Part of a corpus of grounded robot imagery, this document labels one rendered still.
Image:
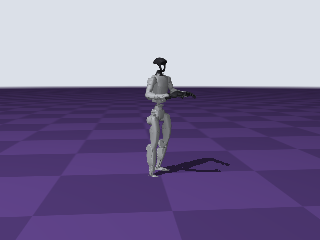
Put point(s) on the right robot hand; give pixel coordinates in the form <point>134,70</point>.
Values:
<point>176,94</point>

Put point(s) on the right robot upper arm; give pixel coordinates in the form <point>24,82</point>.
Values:
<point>151,83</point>

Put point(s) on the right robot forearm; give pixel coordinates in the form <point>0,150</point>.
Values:
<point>160,97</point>

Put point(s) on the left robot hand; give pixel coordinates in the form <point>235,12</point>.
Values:
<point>187,94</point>

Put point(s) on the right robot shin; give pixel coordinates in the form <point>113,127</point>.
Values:
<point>151,159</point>

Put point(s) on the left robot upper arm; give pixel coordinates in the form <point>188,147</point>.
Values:
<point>170,86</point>

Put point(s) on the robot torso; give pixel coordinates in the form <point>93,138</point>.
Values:
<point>160,88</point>

